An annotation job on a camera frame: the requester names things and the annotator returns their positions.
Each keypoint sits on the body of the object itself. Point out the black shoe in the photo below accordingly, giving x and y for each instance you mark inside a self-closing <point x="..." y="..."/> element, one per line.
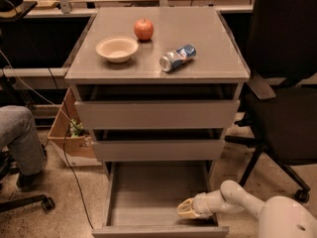
<point x="27" y="183"/>

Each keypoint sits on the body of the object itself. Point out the grey bottom drawer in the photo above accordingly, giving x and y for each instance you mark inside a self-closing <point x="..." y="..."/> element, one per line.
<point x="143" y="196"/>

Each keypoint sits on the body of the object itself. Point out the black chair base left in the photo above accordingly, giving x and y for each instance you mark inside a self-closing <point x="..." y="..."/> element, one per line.
<point x="6" y="163"/>

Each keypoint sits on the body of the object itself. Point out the red apple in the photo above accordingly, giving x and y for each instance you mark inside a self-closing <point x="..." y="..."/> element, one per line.
<point x="144" y="29"/>

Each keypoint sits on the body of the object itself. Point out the person leg in jeans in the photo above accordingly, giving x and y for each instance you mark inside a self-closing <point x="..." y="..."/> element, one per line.
<point x="19" y="134"/>

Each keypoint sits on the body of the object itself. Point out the grey drawer cabinet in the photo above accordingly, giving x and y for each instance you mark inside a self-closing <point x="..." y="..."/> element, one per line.
<point x="217" y="72"/>

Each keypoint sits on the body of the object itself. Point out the grey middle drawer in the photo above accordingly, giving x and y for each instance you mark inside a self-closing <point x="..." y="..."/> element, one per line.
<point x="158" y="150"/>

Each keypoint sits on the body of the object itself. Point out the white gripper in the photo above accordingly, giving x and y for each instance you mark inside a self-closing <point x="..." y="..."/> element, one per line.
<point x="202" y="204"/>

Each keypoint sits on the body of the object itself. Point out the white paper bowl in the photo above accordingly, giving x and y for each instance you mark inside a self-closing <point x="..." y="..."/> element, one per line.
<point x="117" y="49"/>

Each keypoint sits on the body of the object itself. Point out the grey top drawer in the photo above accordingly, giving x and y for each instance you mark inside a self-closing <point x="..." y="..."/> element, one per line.
<point x="163" y="114"/>

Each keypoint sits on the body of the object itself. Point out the grey drawer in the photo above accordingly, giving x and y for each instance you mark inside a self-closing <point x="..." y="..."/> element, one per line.
<point x="158" y="150"/>
<point x="163" y="114"/>
<point x="143" y="196"/>

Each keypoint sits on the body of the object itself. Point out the green object in box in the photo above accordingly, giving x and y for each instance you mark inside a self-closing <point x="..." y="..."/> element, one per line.
<point x="75" y="128"/>

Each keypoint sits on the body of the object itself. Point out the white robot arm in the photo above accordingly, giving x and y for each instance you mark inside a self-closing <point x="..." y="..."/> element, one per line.
<point x="278" y="217"/>

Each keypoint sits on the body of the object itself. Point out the black office chair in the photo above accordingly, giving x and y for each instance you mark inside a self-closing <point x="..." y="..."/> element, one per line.
<point x="281" y="51"/>

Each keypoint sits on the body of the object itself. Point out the cardboard box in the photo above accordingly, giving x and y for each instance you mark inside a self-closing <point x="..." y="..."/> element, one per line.
<point x="75" y="151"/>

